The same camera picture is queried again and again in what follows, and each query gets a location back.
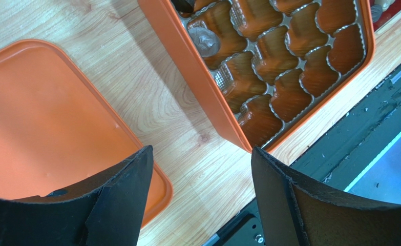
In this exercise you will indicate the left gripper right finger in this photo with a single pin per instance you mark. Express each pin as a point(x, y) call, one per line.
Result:
point(296, 209)

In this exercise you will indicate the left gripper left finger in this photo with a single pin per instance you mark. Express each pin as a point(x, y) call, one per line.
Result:
point(104, 209)

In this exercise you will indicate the orange chocolate box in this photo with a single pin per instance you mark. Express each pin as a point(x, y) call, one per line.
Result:
point(279, 61)

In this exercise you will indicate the light leaf chocolate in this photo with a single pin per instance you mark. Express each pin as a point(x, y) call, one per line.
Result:
point(206, 41)

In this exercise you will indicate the dark leaf chocolate front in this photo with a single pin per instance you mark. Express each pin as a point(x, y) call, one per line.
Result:
point(376, 12)

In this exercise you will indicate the orange tin lid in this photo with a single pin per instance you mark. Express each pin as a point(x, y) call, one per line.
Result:
point(56, 129)

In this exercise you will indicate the red lacquer tray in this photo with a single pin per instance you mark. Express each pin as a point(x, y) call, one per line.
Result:
point(390, 9)

